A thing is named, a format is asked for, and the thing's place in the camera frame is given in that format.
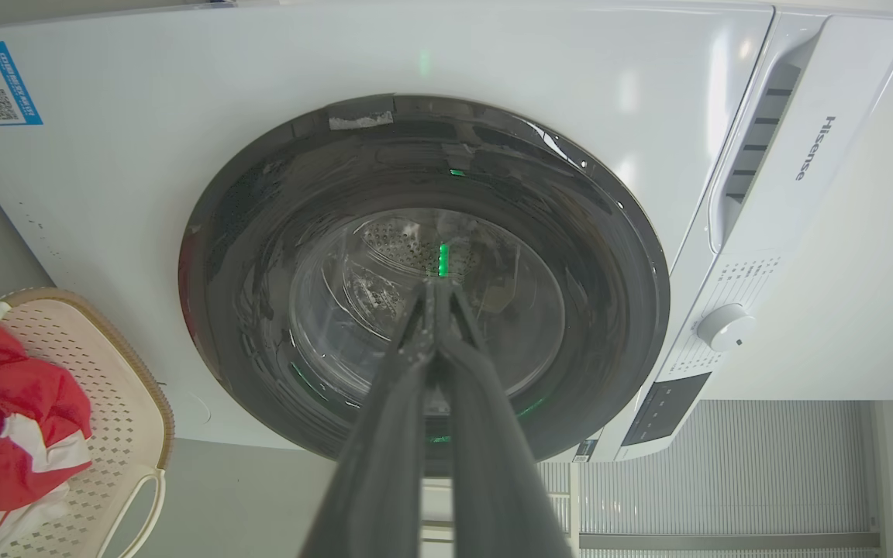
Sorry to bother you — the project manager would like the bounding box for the dark round washing machine door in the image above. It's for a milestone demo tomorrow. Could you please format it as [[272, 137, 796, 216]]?
[[178, 95, 671, 475]]

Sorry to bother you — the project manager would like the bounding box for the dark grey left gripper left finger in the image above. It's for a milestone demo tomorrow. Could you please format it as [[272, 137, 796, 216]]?
[[299, 277, 438, 558]]

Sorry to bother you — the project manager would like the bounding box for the white Hisense washing machine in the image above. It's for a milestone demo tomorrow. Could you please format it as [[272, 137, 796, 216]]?
[[0, 2, 893, 466]]

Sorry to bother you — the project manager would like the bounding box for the red and white garment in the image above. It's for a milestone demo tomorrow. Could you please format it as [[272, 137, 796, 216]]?
[[0, 324, 94, 558]]

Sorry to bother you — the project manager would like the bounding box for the white washing machine control knob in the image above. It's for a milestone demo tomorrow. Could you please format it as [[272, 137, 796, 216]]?
[[696, 303, 757, 353]]

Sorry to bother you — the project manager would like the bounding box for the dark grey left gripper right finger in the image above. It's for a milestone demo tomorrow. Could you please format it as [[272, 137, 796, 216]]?
[[436, 277, 573, 558]]

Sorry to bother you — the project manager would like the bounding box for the cream perforated laundry basket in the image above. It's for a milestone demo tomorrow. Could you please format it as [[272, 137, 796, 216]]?
[[0, 288, 175, 558]]

